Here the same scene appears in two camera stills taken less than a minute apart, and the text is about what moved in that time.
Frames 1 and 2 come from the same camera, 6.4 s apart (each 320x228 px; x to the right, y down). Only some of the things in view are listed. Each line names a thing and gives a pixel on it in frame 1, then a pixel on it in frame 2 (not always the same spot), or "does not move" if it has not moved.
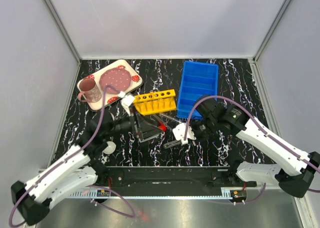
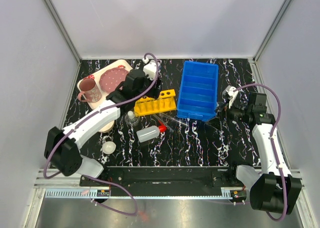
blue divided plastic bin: [198, 80] does not move
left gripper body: [126, 125] → [153, 92]
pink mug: [88, 87] does not move
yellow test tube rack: [162, 101] does not move
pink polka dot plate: [120, 77] does not move
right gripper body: [202, 128] → [234, 113]
